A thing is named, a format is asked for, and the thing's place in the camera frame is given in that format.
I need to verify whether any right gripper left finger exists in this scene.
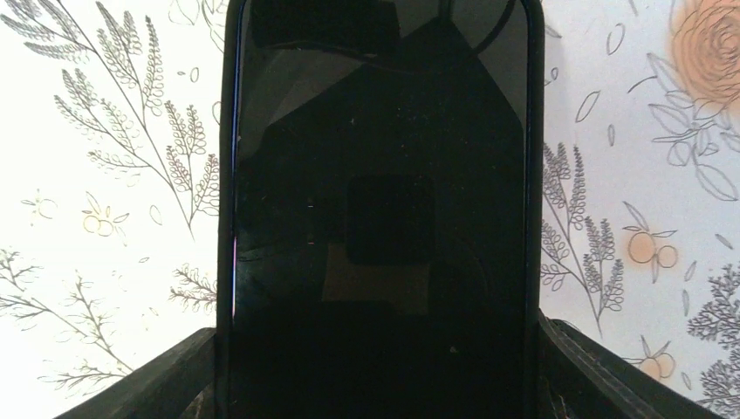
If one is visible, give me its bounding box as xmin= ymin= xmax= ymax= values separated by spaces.
xmin=59 ymin=327 xmax=216 ymax=419

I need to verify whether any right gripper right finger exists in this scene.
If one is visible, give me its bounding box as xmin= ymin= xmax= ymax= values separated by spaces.
xmin=538 ymin=313 xmax=718 ymax=419

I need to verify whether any black smartphone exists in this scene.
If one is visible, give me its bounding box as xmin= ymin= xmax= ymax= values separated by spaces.
xmin=216 ymin=1 xmax=545 ymax=418

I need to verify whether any floral patterned table mat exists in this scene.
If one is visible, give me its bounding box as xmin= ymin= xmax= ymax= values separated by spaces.
xmin=1 ymin=1 xmax=739 ymax=418

